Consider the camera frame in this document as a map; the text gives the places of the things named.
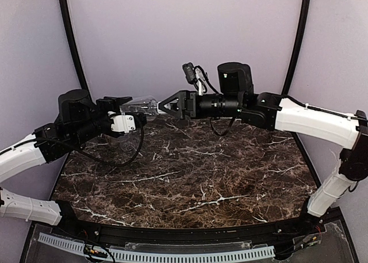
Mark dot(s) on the black left corner frame post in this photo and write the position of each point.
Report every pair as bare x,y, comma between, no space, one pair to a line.
73,47

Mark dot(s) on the Pocari Sweat bottle white cap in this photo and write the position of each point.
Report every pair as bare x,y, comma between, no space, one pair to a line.
126,143

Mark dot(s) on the white slotted cable duct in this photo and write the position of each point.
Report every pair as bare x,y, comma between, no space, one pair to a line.
121,255

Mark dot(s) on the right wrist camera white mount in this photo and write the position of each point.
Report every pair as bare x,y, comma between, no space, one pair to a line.
195,77

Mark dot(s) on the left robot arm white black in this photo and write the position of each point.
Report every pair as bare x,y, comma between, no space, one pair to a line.
79,120

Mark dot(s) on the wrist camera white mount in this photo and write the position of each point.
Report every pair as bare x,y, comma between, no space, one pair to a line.
195,77
121,122

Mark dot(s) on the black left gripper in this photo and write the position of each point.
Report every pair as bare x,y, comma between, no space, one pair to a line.
141,118

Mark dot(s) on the black right corner frame post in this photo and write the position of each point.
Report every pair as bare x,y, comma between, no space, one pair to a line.
297,46

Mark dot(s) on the black corner frame post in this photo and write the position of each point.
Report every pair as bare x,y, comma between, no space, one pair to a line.
73,47
297,46

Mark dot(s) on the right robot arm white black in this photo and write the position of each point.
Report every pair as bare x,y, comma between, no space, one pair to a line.
270,111

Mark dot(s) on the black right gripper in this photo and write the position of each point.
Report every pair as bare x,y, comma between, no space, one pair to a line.
190,104

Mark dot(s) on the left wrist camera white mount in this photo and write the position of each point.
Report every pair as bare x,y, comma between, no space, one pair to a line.
121,122

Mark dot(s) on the clear plastic bottle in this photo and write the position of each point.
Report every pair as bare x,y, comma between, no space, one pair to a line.
147,105

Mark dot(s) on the black front table rail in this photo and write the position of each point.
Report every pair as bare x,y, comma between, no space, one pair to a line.
279,232

